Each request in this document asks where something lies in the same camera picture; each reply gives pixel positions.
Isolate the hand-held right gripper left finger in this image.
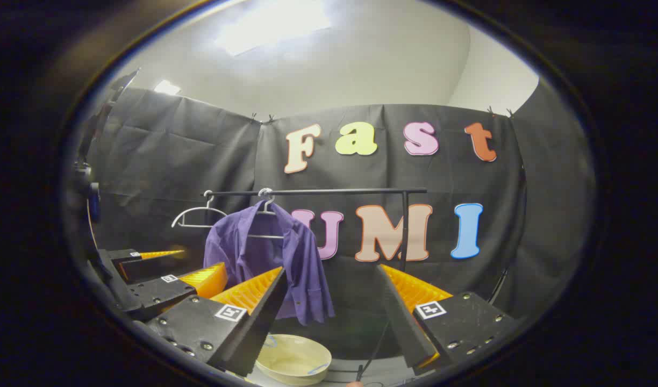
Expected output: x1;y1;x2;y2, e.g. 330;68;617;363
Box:
145;266;288;378

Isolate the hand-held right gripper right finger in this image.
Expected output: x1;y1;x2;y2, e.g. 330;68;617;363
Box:
375;263;519;377

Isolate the cream laundry hamper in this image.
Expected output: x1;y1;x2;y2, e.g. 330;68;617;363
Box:
254;333;333;386

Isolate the purple shirt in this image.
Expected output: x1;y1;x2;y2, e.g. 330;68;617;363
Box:
203;200;336;327

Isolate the white plastic hanger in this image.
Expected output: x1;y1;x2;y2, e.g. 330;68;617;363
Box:
171;190;228;229
247;187;285;240

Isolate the black metal clothes rack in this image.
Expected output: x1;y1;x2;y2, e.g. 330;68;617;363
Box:
203;187;428;383

